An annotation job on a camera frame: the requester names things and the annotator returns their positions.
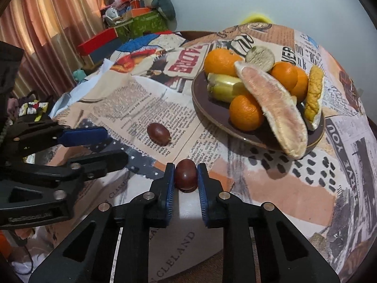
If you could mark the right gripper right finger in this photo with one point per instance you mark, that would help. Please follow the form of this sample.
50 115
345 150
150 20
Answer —
260 243

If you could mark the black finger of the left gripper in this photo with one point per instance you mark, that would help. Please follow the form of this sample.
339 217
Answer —
98 165

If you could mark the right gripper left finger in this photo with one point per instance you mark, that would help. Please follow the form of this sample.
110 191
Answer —
112 243

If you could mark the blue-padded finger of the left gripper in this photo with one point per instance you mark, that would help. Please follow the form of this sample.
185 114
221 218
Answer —
82 137

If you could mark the dark red jujube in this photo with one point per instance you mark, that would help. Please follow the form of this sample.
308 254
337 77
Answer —
159 134
185 176

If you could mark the mandarin orange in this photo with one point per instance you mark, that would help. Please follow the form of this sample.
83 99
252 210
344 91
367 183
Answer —
245 113
286 74

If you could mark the peeled pomelo segment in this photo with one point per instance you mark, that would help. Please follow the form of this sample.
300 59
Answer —
278 107

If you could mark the teal small toy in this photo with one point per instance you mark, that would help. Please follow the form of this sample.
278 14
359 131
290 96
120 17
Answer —
79 76

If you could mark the newspaper print tablecloth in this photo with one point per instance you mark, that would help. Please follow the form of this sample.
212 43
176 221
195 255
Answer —
330 194

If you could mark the red flat box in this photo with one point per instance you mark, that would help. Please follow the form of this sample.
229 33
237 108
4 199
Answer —
99 40

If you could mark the pink orange curtain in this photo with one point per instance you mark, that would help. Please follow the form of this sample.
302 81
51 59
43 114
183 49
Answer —
49 32

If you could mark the green patterned gift box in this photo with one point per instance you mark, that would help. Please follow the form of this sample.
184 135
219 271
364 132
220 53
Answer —
141 25

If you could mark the orange box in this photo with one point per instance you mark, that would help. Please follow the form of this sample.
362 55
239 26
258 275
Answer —
135 12

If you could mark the pomelo wedge with rind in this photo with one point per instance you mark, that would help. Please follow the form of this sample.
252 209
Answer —
314 99

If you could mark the left mandarin on plate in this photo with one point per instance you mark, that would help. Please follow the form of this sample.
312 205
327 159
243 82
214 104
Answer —
221 61

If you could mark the mandarin on plate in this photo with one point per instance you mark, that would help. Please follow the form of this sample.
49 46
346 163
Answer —
300 89
221 61

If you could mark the back mandarin on plate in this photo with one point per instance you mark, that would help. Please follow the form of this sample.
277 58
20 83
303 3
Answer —
300 89

